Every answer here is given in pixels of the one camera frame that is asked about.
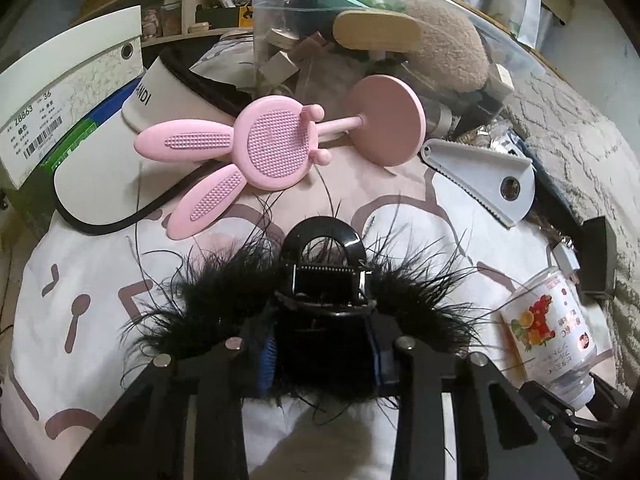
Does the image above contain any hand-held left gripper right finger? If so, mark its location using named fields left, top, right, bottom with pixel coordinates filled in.
left=367, top=310, right=583, bottom=480

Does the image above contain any white serrated plastic tool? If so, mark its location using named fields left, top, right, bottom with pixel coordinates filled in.
left=420, top=139, right=536, bottom=228

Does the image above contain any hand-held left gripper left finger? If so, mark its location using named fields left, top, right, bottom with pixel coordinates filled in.
left=57, top=320, right=278, bottom=480

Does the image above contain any small white cube box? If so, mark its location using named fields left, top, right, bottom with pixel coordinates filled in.
left=487, top=62, right=514, bottom=95

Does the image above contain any clear snack packet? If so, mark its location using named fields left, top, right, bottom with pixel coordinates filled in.
left=460, top=120, right=526, bottom=161

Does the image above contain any beige patterned blanket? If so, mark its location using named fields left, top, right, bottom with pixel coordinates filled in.
left=500, top=45, right=640, bottom=396

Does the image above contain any black feathered hair claw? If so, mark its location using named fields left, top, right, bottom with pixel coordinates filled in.
left=120, top=195, right=481, bottom=426

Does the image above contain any green blue carton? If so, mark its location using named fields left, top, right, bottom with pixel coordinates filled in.
left=0, top=77, right=133, bottom=228

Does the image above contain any pink bunny stand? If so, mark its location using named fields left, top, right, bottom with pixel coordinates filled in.
left=134, top=74, right=427, bottom=241

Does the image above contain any wooden paddle brush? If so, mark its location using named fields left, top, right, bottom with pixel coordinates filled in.
left=332, top=9, right=423, bottom=52

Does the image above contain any beige plush toy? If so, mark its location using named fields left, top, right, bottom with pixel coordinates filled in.
left=400, top=0, right=491, bottom=93

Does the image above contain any fruit label plastic bottle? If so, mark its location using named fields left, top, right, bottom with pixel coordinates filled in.
left=500, top=266, right=598, bottom=411

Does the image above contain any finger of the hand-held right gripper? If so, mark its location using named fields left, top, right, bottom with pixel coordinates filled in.
left=520, top=380, right=601, bottom=441

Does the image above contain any white charger plug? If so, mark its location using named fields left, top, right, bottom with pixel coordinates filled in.
left=547, top=240, right=581, bottom=273

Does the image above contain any white sun visor cap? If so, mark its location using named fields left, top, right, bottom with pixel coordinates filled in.
left=52, top=55, right=261, bottom=236

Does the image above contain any white shoebox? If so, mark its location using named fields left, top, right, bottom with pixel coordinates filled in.
left=0, top=5, right=143, bottom=191

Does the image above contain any black box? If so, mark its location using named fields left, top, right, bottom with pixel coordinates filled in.
left=580, top=216, right=618, bottom=301

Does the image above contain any white paper bag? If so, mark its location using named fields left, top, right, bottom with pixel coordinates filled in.
left=492, top=0, right=546, bottom=48

